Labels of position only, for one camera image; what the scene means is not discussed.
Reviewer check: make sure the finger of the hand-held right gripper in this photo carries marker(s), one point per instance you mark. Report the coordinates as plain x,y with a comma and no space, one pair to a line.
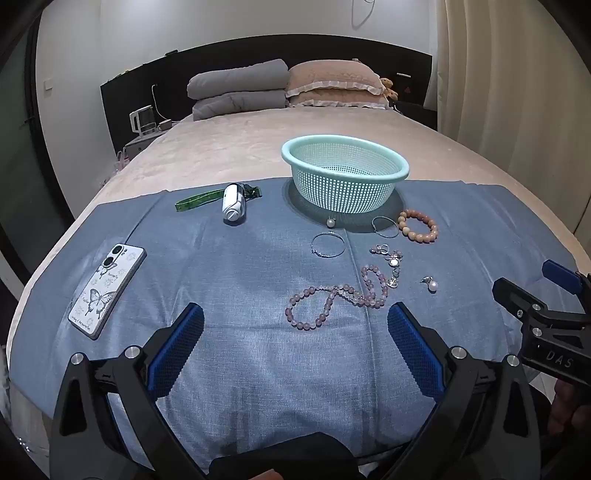
512,295
561,274

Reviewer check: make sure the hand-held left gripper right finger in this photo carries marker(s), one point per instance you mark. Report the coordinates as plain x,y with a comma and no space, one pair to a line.
415,346

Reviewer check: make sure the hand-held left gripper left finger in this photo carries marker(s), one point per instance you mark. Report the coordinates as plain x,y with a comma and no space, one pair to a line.
178,341

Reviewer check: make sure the pearl earring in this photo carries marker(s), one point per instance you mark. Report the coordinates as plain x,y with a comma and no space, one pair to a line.
432,286

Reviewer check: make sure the silver charm earring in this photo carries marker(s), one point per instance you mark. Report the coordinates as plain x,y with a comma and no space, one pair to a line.
379,249

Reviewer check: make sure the silver hoop earring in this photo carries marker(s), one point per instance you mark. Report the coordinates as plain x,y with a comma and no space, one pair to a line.
318,253
373,226

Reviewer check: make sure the pearl pendant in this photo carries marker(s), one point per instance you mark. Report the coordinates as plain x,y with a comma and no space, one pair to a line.
330,223

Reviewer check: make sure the teal plastic basket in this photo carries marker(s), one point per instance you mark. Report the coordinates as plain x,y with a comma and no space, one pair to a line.
341,194

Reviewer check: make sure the person's right hand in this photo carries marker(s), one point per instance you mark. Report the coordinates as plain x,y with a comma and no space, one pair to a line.
572,406

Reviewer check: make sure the blue cloth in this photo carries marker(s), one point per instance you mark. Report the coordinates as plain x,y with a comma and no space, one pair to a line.
231,277

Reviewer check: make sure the smartphone with butterfly case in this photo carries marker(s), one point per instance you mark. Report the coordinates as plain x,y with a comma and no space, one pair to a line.
104,295

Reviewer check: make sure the white handheld device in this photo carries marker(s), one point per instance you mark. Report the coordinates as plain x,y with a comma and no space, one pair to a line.
234,203

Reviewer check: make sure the beige curtain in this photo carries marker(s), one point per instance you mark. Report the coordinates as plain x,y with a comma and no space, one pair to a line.
508,92

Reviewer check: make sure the pink bedspread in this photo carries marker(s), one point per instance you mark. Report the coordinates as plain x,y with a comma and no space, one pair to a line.
221,152

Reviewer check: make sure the light nightstand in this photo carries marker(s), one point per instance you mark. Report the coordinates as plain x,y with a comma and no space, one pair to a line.
138,145

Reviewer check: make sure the dark nightstand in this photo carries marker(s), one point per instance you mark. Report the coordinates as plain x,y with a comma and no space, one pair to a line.
415,113

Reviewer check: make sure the white electric kettle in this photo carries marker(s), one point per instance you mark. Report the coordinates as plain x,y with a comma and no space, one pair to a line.
142,121

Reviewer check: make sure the grey pillow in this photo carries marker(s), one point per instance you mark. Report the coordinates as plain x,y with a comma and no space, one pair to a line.
235,78
235,106

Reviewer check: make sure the brown plush toy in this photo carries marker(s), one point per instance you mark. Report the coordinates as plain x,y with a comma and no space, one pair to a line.
388,86

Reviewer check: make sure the pink ruffled pillow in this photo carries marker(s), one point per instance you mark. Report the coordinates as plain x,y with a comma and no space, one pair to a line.
332,100
328,76

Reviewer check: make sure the black headboard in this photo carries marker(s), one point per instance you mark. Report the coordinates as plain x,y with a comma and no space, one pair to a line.
231,50

